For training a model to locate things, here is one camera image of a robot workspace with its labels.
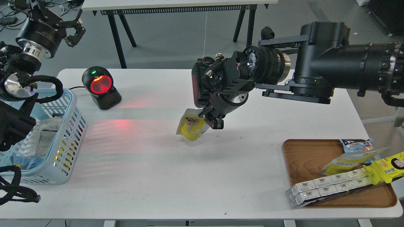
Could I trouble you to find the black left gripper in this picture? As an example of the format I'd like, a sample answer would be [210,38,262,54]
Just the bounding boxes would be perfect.
[16,16,86,58]

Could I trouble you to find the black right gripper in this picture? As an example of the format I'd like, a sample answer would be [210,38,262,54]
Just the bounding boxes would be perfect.
[192,53,253,129]

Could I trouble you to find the yellow bean snack pouch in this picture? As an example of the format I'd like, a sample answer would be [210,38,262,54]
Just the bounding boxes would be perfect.
[176,109,210,141]

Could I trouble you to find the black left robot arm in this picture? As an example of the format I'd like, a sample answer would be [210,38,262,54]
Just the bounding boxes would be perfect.
[1,15,86,205]

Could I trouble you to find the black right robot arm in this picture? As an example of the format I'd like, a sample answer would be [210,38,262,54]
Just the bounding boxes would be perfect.
[192,22,404,129]

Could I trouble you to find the white snack bag in basket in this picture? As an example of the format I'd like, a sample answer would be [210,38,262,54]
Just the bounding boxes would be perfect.
[22,116,62,159]

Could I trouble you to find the light blue plastic basket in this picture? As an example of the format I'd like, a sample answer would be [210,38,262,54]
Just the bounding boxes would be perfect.
[0,89,87,184]

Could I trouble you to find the white boxed snack pack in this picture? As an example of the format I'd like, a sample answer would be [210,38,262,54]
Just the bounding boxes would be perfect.
[286,168,372,208]

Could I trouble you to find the blue snack bag in basket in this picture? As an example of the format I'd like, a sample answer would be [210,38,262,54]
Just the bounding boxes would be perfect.
[10,155,42,170]

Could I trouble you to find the yellow white snack pouch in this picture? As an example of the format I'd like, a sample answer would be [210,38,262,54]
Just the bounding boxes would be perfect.
[319,147,388,176]

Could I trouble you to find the yellow cartoon snack bag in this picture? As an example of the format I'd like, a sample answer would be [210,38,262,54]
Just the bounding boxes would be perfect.
[364,152,404,185]

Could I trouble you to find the black barcode scanner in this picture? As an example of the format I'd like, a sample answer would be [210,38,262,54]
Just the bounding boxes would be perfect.
[82,66,122,110]

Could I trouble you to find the background black leg table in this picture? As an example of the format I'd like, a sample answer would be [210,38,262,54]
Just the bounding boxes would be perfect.
[81,0,278,69]

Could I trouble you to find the brown wooden tray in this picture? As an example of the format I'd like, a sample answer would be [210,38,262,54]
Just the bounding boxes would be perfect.
[283,139,398,208]

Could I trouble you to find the black floor cables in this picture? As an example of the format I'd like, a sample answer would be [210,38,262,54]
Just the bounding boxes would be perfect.
[0,0,82,27]

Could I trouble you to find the white hanging cable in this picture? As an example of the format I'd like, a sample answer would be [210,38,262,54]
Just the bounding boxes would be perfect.
[202,11,208,60]

